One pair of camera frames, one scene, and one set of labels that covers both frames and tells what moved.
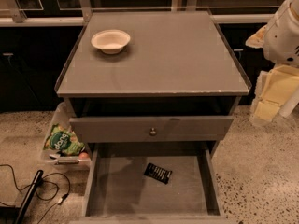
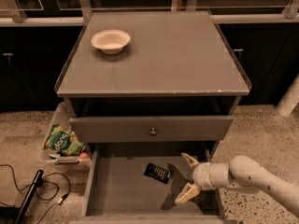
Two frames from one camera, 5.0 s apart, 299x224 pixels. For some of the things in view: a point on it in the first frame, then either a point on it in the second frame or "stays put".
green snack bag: [61, 139] stays put
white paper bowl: [110, 41] stays put
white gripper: [281, 39] -> [202, 175]
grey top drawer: [153, 129] stays put
